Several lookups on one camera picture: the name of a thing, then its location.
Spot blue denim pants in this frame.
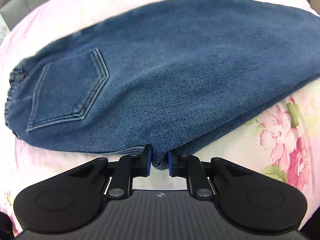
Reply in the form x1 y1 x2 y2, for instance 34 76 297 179
4 0 319 169

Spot pink duvet cover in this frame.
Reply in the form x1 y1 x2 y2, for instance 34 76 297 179
1 0 319 239

